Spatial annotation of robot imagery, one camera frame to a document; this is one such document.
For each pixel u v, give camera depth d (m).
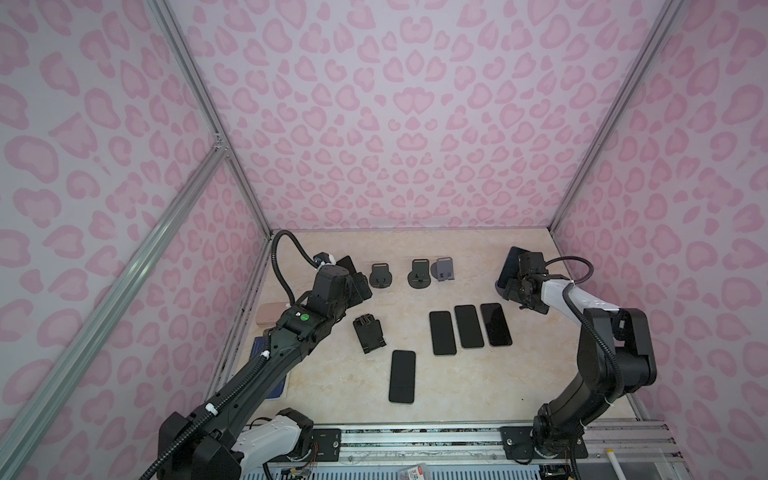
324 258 0.69
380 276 1.06
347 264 0.95
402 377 0.83
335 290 0.59
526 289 0.72
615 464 0.70
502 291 0.99
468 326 0.93
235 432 0.41
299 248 0.64
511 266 0.96
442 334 0.93
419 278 1.01
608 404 0.51
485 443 0.75
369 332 0.87
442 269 1.06
